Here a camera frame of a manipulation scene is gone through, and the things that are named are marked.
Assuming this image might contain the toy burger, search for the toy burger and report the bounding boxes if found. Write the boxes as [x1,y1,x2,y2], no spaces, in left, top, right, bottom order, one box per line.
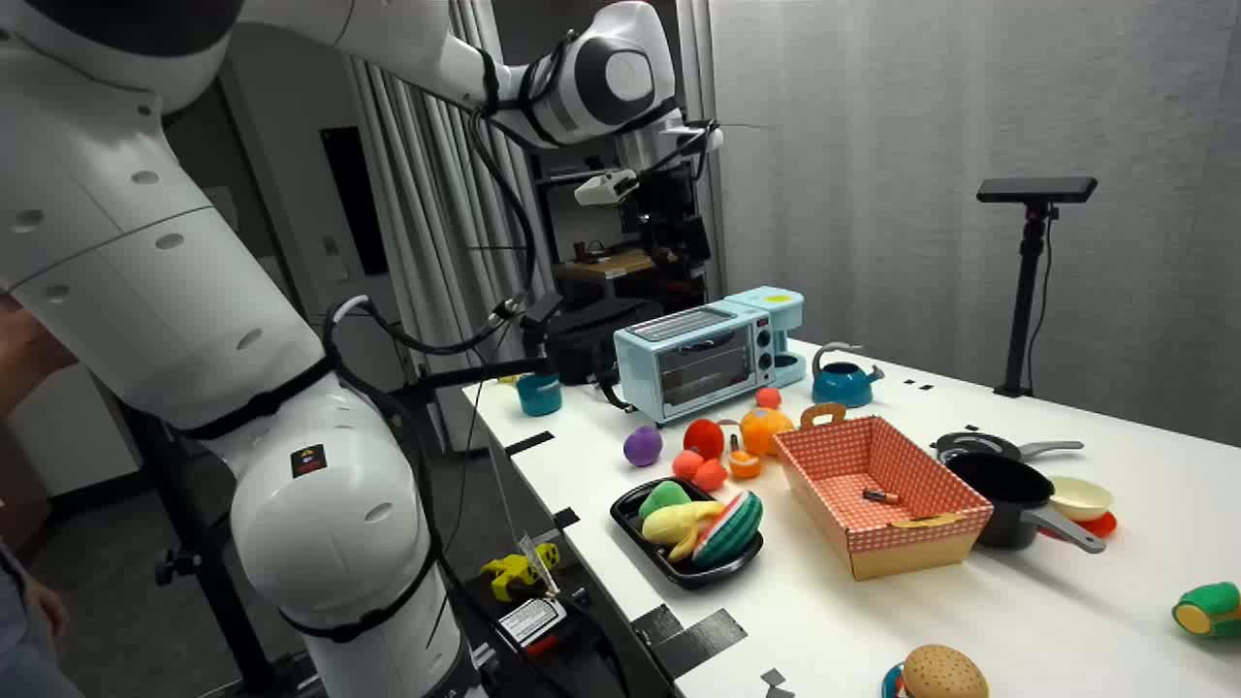
[882,640,992,698]

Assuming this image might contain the yellow banana plush toy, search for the yellow banana plush toy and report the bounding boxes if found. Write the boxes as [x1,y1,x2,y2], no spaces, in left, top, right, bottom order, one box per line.
[642,500,728,564]

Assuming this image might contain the black toy pot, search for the black toy pot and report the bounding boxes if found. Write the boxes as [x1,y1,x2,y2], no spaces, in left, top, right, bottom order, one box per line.
[947,449,1111,558]

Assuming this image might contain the black cable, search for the black cable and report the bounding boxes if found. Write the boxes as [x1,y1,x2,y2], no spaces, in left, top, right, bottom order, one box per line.
[317,291,555,396]

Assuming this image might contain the cream toy bowl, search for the cream toy bowl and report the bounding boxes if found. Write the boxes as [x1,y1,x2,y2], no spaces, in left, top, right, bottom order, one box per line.
[1049,474,1116,527]

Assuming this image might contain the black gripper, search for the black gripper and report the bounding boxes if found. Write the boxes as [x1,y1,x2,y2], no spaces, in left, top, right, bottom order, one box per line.
[635,163,717,273]

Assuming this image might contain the person forearm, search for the person forearm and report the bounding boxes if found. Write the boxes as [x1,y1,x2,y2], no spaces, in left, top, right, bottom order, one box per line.
[0,296,81,427]

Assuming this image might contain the grey toy pan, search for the grey toy pan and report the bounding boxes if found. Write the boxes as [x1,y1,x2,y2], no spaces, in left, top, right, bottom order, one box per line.
[929,427,1089,468]

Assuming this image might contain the small orange cup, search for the small orange cup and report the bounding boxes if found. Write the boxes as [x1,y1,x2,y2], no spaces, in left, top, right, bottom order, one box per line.
[724,443,770,485]

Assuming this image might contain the green plush toy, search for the green plush toy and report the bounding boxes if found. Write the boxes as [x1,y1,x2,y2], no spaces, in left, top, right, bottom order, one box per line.
[635,478,695,524]

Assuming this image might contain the white red label box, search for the white red label box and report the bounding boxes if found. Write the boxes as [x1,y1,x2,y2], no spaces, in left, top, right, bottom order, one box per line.
[494,593,574,661]

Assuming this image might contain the watermelon slice plush toy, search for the watermelon slice plush toy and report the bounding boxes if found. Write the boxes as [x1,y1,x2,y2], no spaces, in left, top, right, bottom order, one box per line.
[686,487,770,574]

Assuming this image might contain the teal toy kettle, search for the teal toy kettle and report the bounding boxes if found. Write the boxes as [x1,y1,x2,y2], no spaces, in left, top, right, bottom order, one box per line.
[812,341,888,410]

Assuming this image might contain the yellow clamp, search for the yellow clamp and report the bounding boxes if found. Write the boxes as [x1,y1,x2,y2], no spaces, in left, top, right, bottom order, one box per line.
[480,538,565,609]

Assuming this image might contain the teal cup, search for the teal cup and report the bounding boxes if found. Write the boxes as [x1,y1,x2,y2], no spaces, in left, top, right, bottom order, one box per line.
[514,368,565,420]

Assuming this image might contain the green yellow toy vegetable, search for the green yellow toy vegetable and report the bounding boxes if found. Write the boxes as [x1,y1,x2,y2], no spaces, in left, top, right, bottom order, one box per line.
[1168,578,1241,644]

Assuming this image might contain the orange checkered box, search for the orange checkered box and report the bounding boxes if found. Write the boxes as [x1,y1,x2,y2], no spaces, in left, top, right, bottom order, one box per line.
[771,400,998,582]

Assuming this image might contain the purple ball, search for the purple ball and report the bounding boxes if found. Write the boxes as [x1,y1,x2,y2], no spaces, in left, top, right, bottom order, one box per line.
[622,423,667,474]

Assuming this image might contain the black tape patch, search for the black tape patch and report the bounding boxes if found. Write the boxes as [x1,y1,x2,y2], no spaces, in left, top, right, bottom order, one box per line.
[630,602,751,683]

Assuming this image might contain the red toy plate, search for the red toy plate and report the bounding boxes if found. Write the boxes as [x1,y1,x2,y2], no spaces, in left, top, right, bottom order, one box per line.
[1073,509,1124,543]

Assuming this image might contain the light blue toy oven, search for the light blue toy oven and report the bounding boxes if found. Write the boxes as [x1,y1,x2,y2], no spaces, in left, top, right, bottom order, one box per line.
[611,284,812,427]

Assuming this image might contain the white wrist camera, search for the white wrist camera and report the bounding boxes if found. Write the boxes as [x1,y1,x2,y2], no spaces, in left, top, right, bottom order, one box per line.
[572,172,648,212]

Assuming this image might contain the large red toy tomato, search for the large red toy tomato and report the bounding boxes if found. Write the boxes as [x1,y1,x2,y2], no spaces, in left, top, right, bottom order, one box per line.
[679,416,728,463]

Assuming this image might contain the black camera stand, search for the black camera stand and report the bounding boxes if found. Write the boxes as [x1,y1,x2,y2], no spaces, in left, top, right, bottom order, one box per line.
[975,176,1102,400]

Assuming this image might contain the orange toy fruit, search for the orange toy fruit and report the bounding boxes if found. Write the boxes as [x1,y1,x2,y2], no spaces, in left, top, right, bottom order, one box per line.
[736,403,798,463]

